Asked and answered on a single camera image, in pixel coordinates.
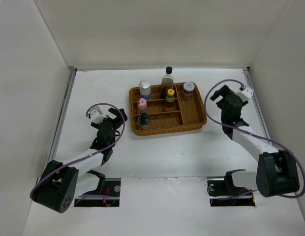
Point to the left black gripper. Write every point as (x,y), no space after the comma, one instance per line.
(117,113)

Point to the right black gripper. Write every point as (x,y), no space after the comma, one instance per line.
(223,92)

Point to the short red-labelled jar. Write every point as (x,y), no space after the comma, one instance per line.
(188,90)

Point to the black-capped pepper grinder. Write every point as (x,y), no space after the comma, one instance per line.
(143,121)

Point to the pink-capped spice shaker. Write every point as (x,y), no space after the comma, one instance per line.
(141,103)

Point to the black-capped shaker blue label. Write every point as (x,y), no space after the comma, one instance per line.
(145,89)

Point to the yellow-capped red sauce bottle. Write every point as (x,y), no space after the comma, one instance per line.
(169,100)

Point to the tall black-capped sauce bottle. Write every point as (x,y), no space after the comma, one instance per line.
(167,82)

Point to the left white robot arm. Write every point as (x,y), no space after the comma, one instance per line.
(76,182)

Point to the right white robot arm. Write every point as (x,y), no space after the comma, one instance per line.
(276,169)

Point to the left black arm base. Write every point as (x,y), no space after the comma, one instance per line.
(95,190)

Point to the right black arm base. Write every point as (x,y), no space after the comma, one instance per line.
(223,192)

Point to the brown wicker divided basket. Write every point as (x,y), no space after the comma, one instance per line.
(187,114)

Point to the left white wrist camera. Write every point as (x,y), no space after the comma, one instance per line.
(95,115)

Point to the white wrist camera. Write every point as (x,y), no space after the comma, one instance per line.
(245,93)
(95,115)

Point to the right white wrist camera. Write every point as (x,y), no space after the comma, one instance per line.
(245,93)

